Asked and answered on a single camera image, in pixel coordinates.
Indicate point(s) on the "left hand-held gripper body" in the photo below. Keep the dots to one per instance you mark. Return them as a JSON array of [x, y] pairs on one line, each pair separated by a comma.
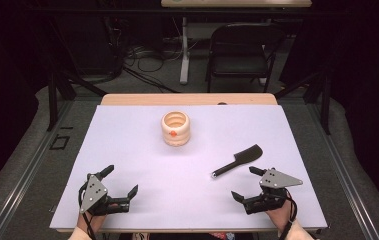
[[93, 195]]

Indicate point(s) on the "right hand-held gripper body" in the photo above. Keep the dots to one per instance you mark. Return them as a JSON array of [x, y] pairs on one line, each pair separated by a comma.
[[273, 186]]

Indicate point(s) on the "person's right hand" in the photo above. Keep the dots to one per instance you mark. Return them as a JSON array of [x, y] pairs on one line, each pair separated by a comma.
[[282, 215]]

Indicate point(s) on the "person's left hand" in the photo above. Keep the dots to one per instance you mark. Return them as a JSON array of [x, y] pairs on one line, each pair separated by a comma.
[[92, 221]]

